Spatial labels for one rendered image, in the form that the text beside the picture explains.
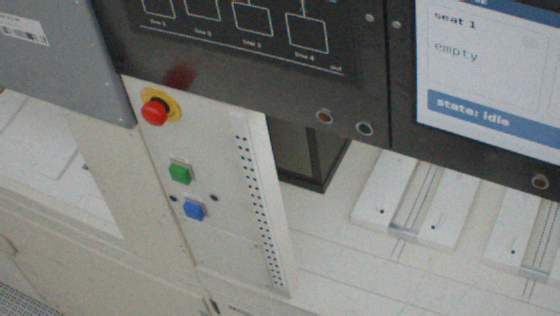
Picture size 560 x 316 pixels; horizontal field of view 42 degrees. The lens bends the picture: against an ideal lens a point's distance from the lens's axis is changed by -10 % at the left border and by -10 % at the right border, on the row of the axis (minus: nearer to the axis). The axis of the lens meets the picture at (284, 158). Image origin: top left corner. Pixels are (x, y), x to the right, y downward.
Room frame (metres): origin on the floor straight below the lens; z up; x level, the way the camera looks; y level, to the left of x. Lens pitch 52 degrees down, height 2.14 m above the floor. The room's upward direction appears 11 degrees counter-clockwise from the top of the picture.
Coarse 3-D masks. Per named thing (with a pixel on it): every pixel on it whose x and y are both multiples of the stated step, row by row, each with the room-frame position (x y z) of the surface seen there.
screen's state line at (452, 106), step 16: (432, 96) 0.53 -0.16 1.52; (448, 96) 0.52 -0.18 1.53; (448, 112) 0.52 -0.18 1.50; (464, 112) 0.51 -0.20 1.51; (480, 112) 0.50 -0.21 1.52; (496, 112) 0.49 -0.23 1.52; (496, 128) 0.49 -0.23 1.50; (512, 128) 0.48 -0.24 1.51; (528, 128) 0.47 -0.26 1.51; (544, 128) 0.46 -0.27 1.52; (544, 144) 0.46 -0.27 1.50
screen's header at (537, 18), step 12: (456, 0) 0.52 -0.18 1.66; (468, 0) 0.51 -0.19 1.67; (480, 0) 0.50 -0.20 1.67; (492, 0) 0.50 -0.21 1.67; (504, 0) 0.49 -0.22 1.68; (504, 12) 0.49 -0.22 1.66; (516, 12) 0.48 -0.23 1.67; (528, 12) 0.48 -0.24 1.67; (540, 12) 0.47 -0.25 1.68; (552, 12) 0.46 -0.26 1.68; (552, 24) 0.46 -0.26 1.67
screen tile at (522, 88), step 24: (432, 24) 0.53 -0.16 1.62; (456, 24) 0.52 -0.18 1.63; (480, 24) 0.50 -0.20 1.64; (504, 24) 0.49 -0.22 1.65; (480, 48) 0.50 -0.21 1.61; (504, 48) 0.49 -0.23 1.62; (432, 72) 0.53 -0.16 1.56; (456, 72) 0.52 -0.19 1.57; (480, 72) 0.50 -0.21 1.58; (528, 72) 0.47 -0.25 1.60; (504, 96) 0.48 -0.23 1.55; (528, 96) 0.47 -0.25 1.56
